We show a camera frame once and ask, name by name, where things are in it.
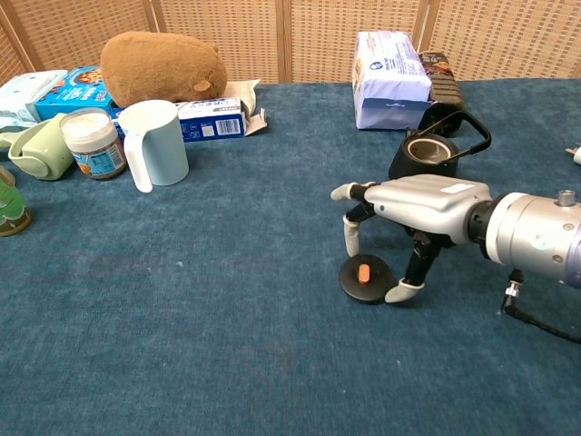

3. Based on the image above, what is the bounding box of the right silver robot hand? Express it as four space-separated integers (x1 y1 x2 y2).
330 173 494 304

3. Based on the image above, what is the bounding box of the black lid orange knob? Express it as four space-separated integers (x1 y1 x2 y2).
339 253 397 305

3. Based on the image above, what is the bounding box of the dark brown snack package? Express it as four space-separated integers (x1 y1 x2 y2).
416 50 468 138

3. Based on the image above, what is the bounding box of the white lavender tissue pack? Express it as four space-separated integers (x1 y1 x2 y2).
351 30 433 132

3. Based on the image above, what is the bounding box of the crumpled beige paper packaging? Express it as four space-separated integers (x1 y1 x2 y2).
225 78 269 137

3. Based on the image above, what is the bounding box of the woven rattan folding screen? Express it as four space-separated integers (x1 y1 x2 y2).
0 0 581 87

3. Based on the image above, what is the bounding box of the blue table cloth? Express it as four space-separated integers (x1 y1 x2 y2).
0 77 581 436

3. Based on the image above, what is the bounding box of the blue white long box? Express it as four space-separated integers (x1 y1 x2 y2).
111 96 248 144

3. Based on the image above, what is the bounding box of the light blue white pitcher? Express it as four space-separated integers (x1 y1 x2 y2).
117 99 190 194

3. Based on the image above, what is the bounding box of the brown plush toy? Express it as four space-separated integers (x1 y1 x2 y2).
100 31 229 109

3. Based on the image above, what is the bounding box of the white lidded spread jar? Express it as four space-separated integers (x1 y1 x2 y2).
59 107 128 182

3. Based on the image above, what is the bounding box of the blue cookie box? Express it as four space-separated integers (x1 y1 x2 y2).
34 65 120 123

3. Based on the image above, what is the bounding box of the pale green ceramic mug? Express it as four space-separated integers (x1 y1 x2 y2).
7 113 76 182

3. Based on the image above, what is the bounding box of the white wet wipes pack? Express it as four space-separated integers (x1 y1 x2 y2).
0 69 70 128

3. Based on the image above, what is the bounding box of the black teapot with handle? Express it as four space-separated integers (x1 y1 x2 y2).
388 110 493 182

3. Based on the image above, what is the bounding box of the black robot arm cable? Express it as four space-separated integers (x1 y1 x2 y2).
500 268 581 344

